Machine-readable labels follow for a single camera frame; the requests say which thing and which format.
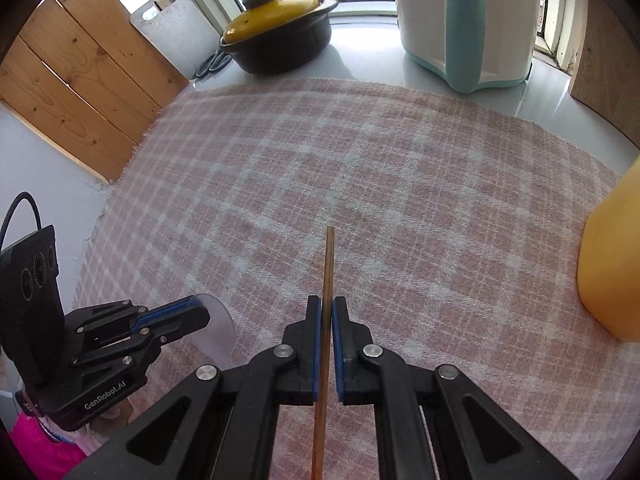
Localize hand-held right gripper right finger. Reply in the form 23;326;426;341
331;296;581;480

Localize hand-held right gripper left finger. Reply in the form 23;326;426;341
62;295;322;480

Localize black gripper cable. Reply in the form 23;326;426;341
0;192;43;251

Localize yellow pot lid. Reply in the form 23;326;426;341
221;0;325;45

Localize person's left forearm pink sleeve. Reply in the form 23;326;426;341
10;400;133;480

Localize white cutting board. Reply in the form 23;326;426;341
130;0;226;81

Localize brown wooden panel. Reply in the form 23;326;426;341
569;10;640;148

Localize black clay pot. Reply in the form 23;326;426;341
218;0;340;76

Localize orange plastic bottle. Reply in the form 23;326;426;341
577;157;640;342

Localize pink plaid cloth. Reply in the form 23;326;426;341
75;77;626;480

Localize white and teal appliance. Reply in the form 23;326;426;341
390;0;542;95

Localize black scissors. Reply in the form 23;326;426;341
194;51;232;81

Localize large wooden plank board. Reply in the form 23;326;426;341
0;0;190;182

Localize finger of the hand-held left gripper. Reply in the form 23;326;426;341
70;306;212;368
64;297;201;335

